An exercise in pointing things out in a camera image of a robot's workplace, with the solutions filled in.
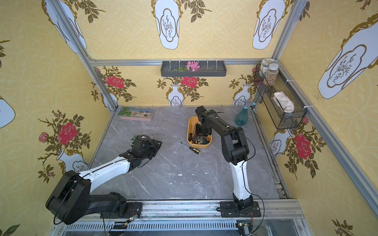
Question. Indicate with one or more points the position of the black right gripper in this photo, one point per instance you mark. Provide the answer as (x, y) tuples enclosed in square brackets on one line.
[(199, 128)]

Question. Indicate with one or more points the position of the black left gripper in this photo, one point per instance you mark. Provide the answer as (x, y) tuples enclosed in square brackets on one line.
[(155, 144)]

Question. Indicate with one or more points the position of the black handle screwdriver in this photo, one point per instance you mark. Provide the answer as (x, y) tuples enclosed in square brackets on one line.
[(191, 133)]

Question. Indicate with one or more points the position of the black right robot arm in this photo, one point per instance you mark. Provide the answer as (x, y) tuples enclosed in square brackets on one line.
[(235, 150)]

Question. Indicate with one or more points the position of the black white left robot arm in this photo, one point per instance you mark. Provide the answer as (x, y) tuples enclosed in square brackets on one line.
[(72, 198)]

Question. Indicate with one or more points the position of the yellow plastic storage box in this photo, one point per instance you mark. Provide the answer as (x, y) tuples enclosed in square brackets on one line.
[(194, 120)]

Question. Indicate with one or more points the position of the small black yellow screwdriver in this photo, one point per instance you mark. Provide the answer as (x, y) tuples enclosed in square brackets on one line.
[(196, 151)]

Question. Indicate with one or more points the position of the pink miniature landscape tray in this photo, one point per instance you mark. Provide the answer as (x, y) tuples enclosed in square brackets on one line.
[(133, 114)]

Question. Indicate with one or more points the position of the teal plastic spray bottle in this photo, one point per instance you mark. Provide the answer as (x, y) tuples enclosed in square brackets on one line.
[(242, 117)]

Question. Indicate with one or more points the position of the pink artificial flower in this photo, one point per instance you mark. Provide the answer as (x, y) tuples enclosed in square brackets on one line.
[(192, 66)]

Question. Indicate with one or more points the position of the beige crumpled cloth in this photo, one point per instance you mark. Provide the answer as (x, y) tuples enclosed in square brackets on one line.
[(283, 102)]

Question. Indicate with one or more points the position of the glass jar with beans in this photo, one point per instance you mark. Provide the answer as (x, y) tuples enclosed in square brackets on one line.
[(271, 74)]

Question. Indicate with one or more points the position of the glass jar white lid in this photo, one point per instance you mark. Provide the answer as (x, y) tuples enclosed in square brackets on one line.
[(264, 66)]

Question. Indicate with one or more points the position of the dark grey wall shelf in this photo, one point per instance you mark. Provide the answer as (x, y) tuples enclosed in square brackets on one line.
[(208, 68)]

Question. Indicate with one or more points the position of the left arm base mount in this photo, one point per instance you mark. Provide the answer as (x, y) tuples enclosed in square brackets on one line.
[(125, 211)]

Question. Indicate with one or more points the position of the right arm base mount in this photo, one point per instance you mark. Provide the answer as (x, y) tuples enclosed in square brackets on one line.
[(231, 209)]

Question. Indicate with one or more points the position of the black wire wall basket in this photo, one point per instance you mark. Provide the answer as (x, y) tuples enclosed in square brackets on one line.
[(264, 95)]

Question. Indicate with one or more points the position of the aluminium frame rail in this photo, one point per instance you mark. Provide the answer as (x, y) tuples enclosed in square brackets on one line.
[(82, 54)]

